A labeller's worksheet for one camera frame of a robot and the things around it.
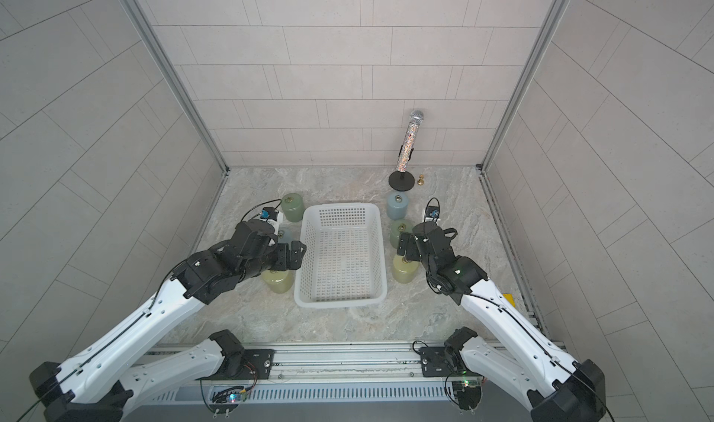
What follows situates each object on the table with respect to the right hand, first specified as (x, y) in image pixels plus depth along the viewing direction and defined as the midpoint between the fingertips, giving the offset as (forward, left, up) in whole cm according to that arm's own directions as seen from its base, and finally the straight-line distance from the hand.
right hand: (412, 236), depth 79 cm
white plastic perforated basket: (-1, +21, -15) cm, 26 cm away
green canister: (+8, +3, -7) cm, 11 cm away
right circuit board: (-35, -10, -17) cm, 40 cm away
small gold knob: (+34, -10, -14) cm, 38 cm away
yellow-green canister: (-7, +39, -7) cm, 41 cm away
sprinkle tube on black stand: (+34, -3, -14) cm, 37 cm away
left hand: (-3, +31, +4) cm, 32 cm away
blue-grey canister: (+18, +2, -8) cm, 20 cm away
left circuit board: (-34, +48, -12) cm, 60 cm away
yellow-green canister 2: (-6, +2, -10) cm, 12 cm away
